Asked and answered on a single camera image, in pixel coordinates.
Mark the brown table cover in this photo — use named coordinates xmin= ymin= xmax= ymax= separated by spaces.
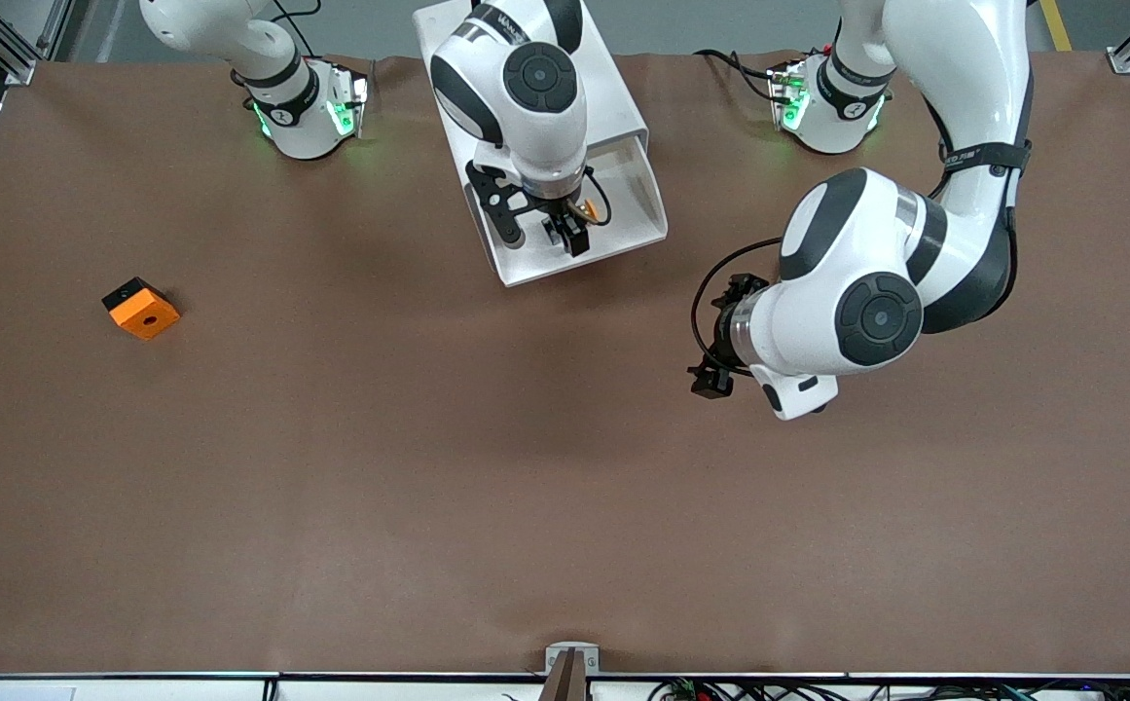
xmin=0 ymin=49 xmax=1130 ymax=678

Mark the grey mount bracket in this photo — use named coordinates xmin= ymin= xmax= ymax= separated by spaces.
xmin=545 ymin=643 xmax=601 ymax=675

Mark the black arm base cable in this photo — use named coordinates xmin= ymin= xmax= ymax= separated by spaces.
xmin=693 ymin=47 xmax=787 ymax=106

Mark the orange black button box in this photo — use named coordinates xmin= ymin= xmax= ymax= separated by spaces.
xmin=102 ymin=277 xmax=182 ymax=342

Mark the brown post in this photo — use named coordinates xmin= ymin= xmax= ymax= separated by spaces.
xmin=537 ymin=650 xmax=590 ymax=701

